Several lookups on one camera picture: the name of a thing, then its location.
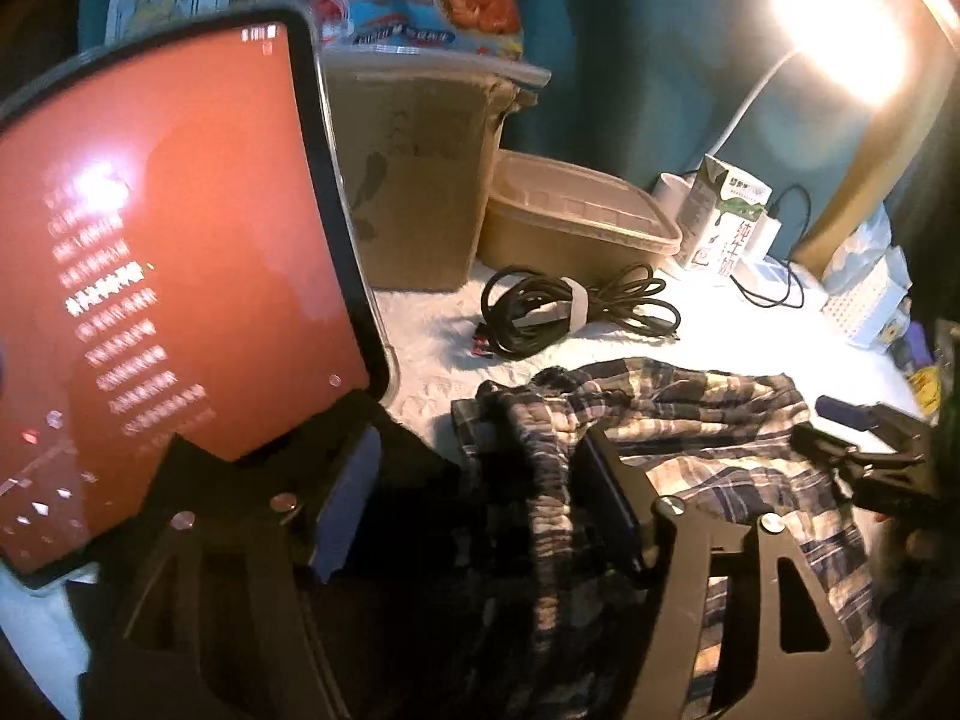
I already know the black bundled cable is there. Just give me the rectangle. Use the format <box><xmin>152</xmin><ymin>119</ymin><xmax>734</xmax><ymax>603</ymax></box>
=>
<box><xmin>472</xmin><ymin>264</ymin><xmax>683</xmax><ymax>359</ymax></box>

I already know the yellow curtain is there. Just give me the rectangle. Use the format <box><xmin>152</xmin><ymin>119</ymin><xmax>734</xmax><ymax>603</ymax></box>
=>
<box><xmin>791</xmin><ymin>0</ymin><xmax>960</xmax><ymax>271</ymax></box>

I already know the white charger plug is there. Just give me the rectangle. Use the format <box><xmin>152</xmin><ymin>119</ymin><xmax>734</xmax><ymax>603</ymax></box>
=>
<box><xmin>750</xmin><ymin>199</ymin><xmax>785</xmax><ymax>263</ymax></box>

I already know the printed snack bag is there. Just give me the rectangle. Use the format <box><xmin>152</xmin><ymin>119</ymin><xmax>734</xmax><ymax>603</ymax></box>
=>
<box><xmin>311</xmin><ymin>0</ymin><xmax>526</xmax><ymax>65</ymax></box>

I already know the plaid flannel shirt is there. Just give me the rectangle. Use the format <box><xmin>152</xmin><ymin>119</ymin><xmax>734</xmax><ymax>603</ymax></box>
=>
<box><xmin>450</xmin><ymin>358</ymin><xmax>878</xmax><ymax>720</ymax></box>

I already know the teal curtain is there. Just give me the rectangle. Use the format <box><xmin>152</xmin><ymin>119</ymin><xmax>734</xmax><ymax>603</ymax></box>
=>
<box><xmin>75</xmin><ymin>0</ymin><xmax>901</xmax><ymax>241</ymax></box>

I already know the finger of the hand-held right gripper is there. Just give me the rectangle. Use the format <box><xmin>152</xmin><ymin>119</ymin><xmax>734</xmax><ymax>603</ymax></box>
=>
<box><xmin>791</xmin><ymin>424</ymin><xmax>886</xmax><ymax>481</ymax></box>
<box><xmin>816</xmin><ymin>394</ymin><xmax>901</xmax><ymax>432</ymax></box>

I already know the tablet with red screen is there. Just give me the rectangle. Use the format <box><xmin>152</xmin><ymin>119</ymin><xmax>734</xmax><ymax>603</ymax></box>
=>
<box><xmin>0</xmin><ymin>4</ymin><xmax>398</xmax><ymax>590</ymax></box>

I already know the brown cardboard box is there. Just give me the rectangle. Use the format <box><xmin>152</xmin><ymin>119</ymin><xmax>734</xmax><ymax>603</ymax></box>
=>
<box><xmin>322</xmin><ymin>49</ymin><xmax>537</xmax><ymax>293</ymax></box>

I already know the white desk lamp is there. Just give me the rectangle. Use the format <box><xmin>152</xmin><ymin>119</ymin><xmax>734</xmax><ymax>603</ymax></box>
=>
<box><xmin>652</xmin><ymin>0</ymin><xmax>912</xmax><ymax>222</ymax></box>

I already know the yellow plastic packet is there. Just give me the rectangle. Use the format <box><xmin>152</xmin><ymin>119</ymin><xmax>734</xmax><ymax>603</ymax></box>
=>
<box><xmin>911</xmin><ymin>364</ymin><xmax>942</xmax><ymax>413</ymax></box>

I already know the white plastic basket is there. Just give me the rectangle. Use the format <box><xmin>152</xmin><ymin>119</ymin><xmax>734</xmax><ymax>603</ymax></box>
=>
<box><xmin>821</xmin><ymin>262</ymin><xmax>912</xmax><ymax>350</ymax></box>

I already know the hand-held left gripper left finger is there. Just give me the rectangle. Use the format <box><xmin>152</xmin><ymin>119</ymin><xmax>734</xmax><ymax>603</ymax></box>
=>
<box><xmin>90</xmin><ymin>420</ymin><xmax>383</xmax><ymax>720</ymax></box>

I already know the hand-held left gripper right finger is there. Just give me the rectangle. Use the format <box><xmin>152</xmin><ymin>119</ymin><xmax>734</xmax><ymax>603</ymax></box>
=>
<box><xmin>574</xmin><ymin>427</ymin><xmax>871</xmax><ymax>720</ymax></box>

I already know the white plastic bag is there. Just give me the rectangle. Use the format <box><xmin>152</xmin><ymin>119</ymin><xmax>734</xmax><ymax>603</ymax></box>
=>
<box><xmin>821</xmin><ymin>202</ymin><xmax>912</xmax><ymax>293</ymax></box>

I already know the white green milk carton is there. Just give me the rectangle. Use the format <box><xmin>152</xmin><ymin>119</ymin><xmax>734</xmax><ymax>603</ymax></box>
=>
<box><xmin>679</xmin><ymin>154</ymin><xmax>773</xmax><ymax>271</ymax></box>

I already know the white power strip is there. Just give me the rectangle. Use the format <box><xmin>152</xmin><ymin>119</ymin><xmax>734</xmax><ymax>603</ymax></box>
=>
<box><xmin>671</xmin><ymin>255</ymin><xmax>833</xmax><ymax>308</ymax></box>

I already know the brown lidded food container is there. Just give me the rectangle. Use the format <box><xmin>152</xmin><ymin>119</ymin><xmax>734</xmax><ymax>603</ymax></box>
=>
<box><xmin>478</xmin><ymin>150</ymin><xmax>683</xmax><ymax>278</ymax></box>

